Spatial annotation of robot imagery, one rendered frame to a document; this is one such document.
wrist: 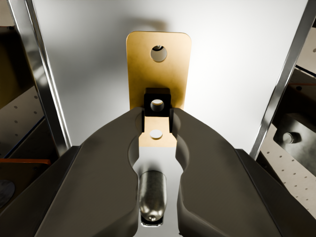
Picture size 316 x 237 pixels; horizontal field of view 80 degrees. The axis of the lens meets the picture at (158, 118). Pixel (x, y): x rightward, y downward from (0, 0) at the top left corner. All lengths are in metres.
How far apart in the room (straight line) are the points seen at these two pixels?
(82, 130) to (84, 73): 0.06
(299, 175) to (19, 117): 0.92
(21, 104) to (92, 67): 0.47
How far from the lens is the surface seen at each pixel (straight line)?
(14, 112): 0.66
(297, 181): 0.88
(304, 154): 0.23
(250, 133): 0.22
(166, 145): 0.15
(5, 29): 0.25
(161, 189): 0.22
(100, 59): 0.17
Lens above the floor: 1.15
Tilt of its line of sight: 58 degrees down
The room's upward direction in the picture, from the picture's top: 179 degrees clockwise
